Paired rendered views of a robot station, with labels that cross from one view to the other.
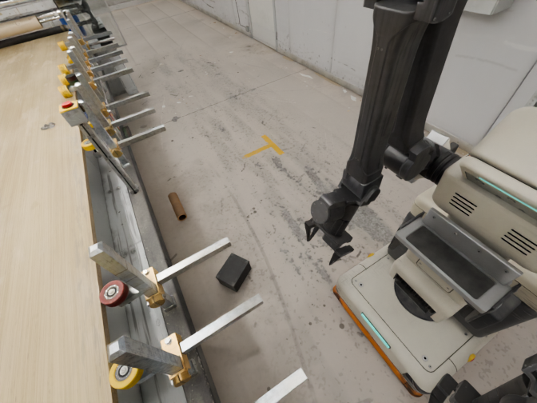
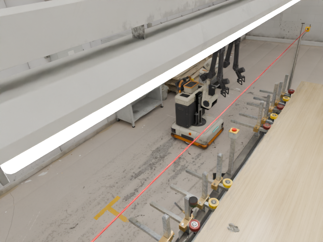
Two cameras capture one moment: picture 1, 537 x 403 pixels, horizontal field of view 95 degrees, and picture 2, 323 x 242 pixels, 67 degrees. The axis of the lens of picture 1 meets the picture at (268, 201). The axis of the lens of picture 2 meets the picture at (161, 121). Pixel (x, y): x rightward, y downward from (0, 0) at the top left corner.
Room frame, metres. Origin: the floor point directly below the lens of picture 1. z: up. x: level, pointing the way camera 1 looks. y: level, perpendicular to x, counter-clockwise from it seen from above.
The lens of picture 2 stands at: (2.38, 2.02, 2.49)
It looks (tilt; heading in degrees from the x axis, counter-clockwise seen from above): 32 degrees down; 244
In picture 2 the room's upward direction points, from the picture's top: 5 degrees counter-clockwise
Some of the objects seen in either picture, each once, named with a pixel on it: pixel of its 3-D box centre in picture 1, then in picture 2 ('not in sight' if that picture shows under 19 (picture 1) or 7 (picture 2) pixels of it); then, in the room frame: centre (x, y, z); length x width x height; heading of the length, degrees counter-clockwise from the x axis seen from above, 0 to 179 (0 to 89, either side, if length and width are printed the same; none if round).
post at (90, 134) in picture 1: (111, 161); (231, 155); (1.04, 0.74, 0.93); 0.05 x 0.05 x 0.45; 23
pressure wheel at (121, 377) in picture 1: (133, 372); (273, 118); (0.13, 0.46, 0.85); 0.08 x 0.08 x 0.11
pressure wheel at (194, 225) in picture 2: not in sight; (194, 228); (1.74, 1.13, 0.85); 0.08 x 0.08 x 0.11
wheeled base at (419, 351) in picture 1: (415, 299); (197, 127); (0.36, -0.72, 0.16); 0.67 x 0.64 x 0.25; 113
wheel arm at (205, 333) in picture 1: (203, 335); (255, 118); (0.20, 0.28, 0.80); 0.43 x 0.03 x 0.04; 113
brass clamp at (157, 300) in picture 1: (153, 287); (257, 127); (0.38, 0.46, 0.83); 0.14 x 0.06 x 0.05; 23
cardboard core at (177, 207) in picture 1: (177, 205); not in sight; (1.46, 0.80, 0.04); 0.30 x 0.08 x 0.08; 23
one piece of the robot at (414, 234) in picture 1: (447, 260); (215, 85); (0.24, -0.46, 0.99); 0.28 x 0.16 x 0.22; 23
